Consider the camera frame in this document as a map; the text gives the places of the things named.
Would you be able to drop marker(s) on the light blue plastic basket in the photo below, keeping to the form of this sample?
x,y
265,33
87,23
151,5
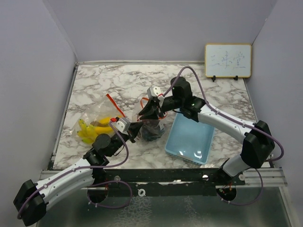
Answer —
x,y
190,140

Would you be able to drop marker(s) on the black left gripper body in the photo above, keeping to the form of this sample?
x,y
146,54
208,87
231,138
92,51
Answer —
x,y
119,142

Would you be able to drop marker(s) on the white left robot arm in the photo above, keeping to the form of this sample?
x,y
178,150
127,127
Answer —
x,y
33,200

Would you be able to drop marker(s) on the yellow banana bunch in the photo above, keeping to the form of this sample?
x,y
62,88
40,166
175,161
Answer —
x,y
88,132

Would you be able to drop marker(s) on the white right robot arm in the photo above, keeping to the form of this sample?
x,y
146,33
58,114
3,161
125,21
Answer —
x,y
257,142

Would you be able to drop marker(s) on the clear orange zip bag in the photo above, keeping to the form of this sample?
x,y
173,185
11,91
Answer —
x,y
138,107
104,107

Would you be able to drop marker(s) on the small framed whiteboard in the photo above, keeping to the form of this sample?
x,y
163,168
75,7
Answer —
x,y
228,60

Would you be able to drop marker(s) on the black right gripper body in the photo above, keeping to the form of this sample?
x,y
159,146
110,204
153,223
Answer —
x,y
171,103

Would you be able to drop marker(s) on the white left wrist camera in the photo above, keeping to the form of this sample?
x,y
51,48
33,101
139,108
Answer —
x,y
121,124

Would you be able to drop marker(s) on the dark grape bunch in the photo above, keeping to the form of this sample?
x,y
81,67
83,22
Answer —
x,y
152,130

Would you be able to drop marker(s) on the black mounting rail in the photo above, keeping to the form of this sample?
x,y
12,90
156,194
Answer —
x,y
160,182

